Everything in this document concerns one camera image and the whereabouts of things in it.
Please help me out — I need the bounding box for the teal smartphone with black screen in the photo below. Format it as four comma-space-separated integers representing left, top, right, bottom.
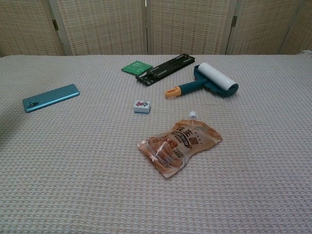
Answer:
22, 84, 80, 114

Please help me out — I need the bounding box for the white mahjong tile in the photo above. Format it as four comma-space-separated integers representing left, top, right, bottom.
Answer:
133, 99, 152, 114

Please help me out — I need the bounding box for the brown sauce pouch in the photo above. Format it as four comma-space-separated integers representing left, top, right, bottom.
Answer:
136, 111, 223, 180

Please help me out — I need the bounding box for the green square packet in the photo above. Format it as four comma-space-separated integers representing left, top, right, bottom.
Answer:
121, 60, 154, 75

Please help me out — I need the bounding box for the teal white lint roller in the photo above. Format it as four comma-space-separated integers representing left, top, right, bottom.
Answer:
165, 62, 239, 99

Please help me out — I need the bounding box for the beige woven tablecloth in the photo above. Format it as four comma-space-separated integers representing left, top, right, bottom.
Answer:
0, 50, 312, 234

